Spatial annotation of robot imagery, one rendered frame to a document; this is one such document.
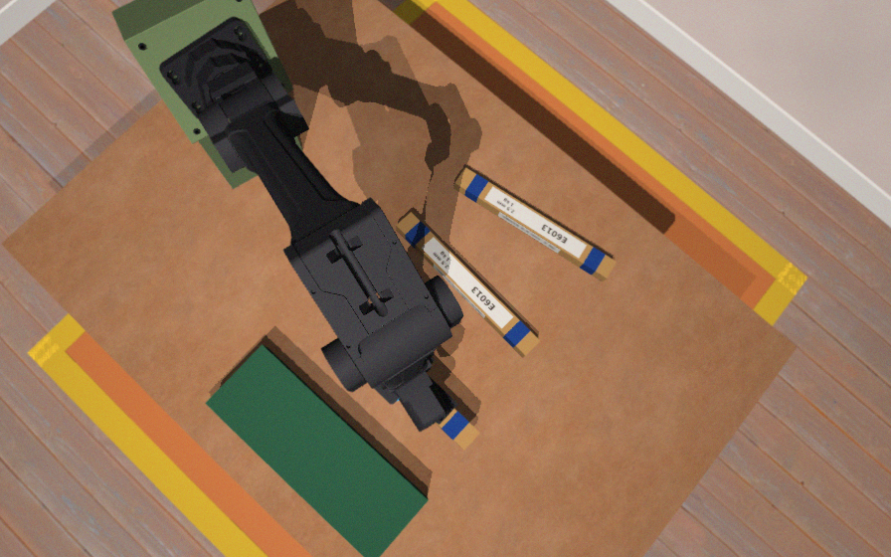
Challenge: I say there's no tan box with white label and blue bands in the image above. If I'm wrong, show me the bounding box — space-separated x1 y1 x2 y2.
396 212 540 357

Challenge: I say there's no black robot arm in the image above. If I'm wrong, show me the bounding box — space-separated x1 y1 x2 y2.
159 17 463 432

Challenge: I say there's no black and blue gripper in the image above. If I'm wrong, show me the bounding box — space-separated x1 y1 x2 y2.
374 356 435 405

